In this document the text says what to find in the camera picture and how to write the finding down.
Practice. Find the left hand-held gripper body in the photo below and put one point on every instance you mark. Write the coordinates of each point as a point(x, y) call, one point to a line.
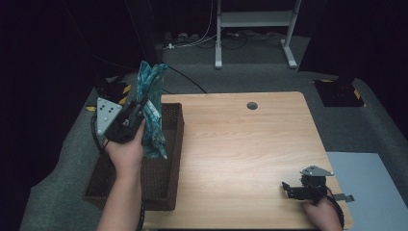
point(120, 125)

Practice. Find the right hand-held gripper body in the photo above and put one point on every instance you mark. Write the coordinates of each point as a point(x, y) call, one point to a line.
point(314, 186)

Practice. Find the teal floral shirt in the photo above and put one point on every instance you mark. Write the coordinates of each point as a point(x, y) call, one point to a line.
point(152, 122)

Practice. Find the brown wicker basket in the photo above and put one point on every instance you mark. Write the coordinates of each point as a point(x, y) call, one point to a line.
point(160, 179)

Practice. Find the person's right hand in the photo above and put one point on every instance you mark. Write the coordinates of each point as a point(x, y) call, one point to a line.
point(322, 215)

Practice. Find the person's left hand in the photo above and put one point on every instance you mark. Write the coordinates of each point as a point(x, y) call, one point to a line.
point(126, 157)

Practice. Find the black base with yellow stripes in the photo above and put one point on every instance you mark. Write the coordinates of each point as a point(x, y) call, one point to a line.
point(110, 88)

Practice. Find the grey tape piece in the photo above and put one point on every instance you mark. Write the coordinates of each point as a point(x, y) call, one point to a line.
point(346, 198)

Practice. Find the light grey board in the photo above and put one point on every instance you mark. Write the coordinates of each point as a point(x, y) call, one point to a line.
point(378, 192)

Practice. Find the dark power strip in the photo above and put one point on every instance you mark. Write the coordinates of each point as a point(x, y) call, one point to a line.
point(181, 37)

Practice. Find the grey round table grommet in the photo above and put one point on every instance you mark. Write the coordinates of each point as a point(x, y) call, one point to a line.
point(252, 106)

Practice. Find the grey floor carpet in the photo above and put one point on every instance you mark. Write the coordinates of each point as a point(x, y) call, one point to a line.
point(256, 80)

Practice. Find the black stand base plate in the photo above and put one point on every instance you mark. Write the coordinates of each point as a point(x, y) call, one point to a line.
point(340, 94)

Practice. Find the white metal stand frame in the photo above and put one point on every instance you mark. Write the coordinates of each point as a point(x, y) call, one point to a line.
point(256, 19)

